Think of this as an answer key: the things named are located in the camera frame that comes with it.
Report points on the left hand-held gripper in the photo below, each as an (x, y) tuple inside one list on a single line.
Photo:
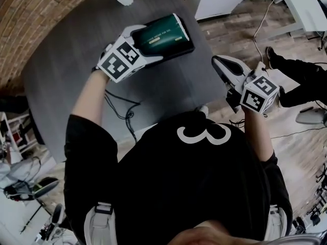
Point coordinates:
[(120, 60)]

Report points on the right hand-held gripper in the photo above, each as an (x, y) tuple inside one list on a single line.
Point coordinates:
[(258, 96)]

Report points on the green box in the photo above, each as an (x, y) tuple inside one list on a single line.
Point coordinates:
[(163, 34)]

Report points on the person's left forearm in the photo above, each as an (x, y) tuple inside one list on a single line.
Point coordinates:
[(89, 98)]

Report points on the person's right forearm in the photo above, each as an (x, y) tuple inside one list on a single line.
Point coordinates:
[(258, 136)]

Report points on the person's grey shoe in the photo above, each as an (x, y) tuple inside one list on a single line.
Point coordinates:
[(202, 109)]

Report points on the white desk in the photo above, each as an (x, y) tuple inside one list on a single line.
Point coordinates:
[(219, 1)]

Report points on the grey floor lamp base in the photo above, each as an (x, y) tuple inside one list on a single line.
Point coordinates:
[(309, 116)]

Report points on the person's black shirt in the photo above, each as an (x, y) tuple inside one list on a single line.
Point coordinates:
[(191, 182)]

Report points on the white shelf rack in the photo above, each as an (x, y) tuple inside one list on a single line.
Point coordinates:
[(18, 134)]

